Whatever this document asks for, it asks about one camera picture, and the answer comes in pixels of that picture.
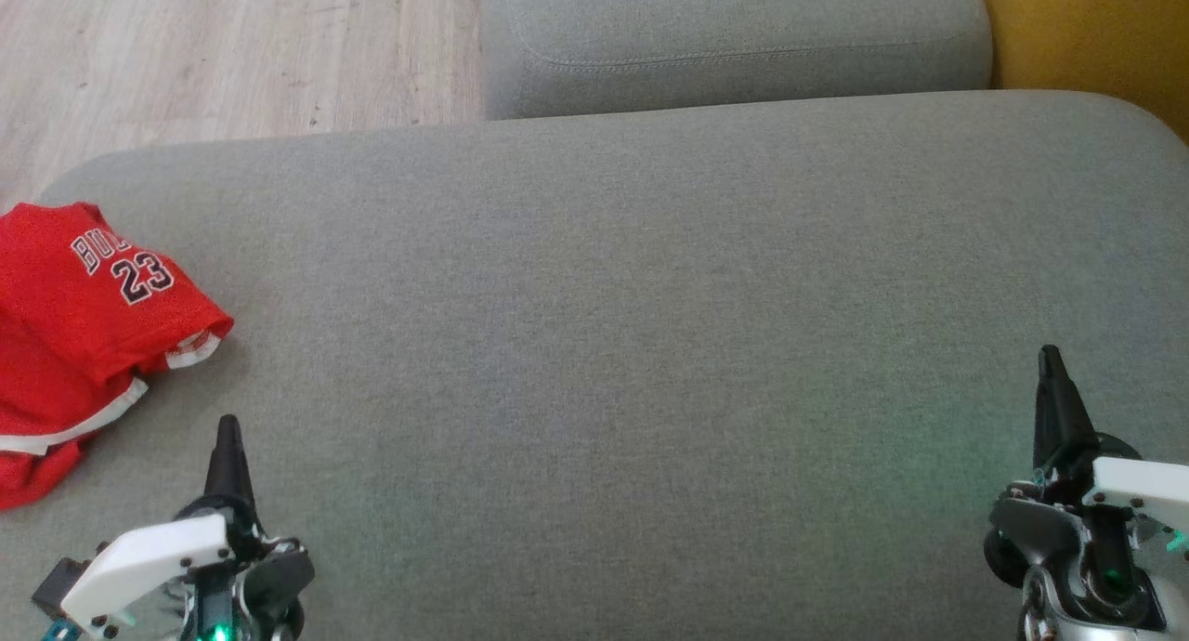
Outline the small grey sofa cushion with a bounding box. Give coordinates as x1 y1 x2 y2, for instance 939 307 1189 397
480 0 994 122

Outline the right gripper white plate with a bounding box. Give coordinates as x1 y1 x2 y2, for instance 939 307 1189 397
983 345 1189 634

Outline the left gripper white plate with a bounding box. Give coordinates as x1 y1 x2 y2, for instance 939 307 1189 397
60 414 317 641

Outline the red basketball jersey number 23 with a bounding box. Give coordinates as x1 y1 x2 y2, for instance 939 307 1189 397
0 203 235 387

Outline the yellow-brown cardboard box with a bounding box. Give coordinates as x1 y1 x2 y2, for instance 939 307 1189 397
973 0 1189 146

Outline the large grey sofa seat cushion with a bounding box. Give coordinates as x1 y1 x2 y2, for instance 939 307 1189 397
0 90 1189 641

